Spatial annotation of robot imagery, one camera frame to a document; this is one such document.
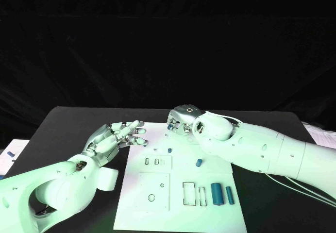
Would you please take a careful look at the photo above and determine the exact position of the white task board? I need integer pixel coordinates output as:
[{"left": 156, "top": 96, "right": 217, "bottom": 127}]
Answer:
[{"left": 113, "top": 122, "right": 249, "bottom": 233}]

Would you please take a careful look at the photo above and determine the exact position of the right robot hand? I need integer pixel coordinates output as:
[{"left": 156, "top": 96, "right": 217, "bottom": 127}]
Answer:
[{"left": 166, "top": 104, "right": 204, "bottom": 136}]

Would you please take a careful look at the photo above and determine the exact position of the white crumpled sheet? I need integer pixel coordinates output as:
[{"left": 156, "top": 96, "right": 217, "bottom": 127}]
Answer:
[{"left": 302, "top": 121, "right": 336, "bottom": 149}]

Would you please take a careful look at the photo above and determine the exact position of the thin long blue cylinder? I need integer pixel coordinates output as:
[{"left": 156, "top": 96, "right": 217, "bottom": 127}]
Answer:
[{"left": 225, "top": 185, "right": 236, "bottom": 205}]

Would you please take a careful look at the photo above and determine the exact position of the thick blue cylinder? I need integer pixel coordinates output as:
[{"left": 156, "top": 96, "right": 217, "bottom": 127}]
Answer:
[{"left": 211, "top": 183, "right": 225, "bottom": 206}]

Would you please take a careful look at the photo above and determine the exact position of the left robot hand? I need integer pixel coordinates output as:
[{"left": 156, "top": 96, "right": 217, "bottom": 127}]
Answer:
[{"left": 81, "top": 120, "right": 149, "bottom": 167}]

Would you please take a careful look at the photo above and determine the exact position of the white cable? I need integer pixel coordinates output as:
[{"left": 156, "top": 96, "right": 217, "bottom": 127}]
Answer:
[
  {"left": 264, "top": 173, "right": 336, "bottom": 208},
  {"left": 207, "top": 110, "right": 244, "bottom": 127},
  {"left": 285, "top": 176, "right": 336, "bottom": 203}
]

